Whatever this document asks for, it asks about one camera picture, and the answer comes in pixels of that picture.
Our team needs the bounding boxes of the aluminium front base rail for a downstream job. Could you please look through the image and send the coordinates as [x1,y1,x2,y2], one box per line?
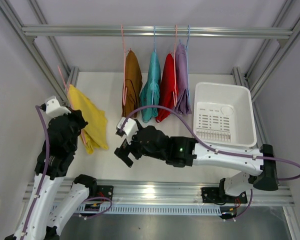
[97,179,295,207]

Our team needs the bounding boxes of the grey slotted cable duct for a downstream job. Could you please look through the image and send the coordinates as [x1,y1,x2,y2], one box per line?
[74,203,222,216]

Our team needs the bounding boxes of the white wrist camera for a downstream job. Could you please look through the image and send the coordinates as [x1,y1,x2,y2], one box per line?
[115,117,136,137]
[40,96,71,118]

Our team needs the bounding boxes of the pink hanger of brown trousers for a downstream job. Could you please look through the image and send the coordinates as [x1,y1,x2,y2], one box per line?
[120,24,128,106]

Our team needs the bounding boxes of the pink hanger of yellow trousers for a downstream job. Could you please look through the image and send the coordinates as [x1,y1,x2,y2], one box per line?
[57,65,87,146]

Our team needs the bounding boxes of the brown trousers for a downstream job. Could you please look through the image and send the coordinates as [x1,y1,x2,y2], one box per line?
[121,50,143,117]

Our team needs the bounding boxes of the yellow trousers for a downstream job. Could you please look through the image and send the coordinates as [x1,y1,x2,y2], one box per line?
[67,84,109,155]

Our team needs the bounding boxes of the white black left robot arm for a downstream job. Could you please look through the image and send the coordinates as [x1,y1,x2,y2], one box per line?
[6,108,98,240]

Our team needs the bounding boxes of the aluminium hanging rail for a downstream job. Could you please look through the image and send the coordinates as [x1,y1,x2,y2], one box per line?
[21,24,293,40]

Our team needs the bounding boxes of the aluminium left frame post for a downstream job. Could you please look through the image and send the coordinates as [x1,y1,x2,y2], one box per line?
[0,0,80,103]

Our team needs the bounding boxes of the red trousers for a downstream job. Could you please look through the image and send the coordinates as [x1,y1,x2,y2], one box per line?
[158,53,179,110]

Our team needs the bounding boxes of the teal trousers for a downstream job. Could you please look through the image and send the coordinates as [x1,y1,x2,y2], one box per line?
[139,50,162,123]

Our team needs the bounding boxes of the white plastic basket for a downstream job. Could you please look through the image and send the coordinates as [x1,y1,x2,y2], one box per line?
[193,82,257,148]

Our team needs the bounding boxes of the aluminium right frame post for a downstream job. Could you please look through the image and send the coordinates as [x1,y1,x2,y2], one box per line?
[231,0,300,101]

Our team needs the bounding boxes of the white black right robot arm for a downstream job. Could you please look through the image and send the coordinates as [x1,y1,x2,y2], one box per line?
[114,118,279,205]

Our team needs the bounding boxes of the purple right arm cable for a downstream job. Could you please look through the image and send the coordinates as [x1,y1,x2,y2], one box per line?
[118,105,300,181]

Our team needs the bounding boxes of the lilac trousers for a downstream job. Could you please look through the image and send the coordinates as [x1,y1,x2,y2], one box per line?
[175,43,192,115]

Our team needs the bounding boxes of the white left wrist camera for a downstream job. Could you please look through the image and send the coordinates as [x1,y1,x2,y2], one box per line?
[40,96,71,118]

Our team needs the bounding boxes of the aluminium frame post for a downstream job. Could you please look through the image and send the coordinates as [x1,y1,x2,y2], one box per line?
[0,0,80,103]
[231,0,300,101]

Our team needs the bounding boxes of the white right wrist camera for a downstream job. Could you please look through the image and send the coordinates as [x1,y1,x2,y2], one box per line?
[115,117,136,137]

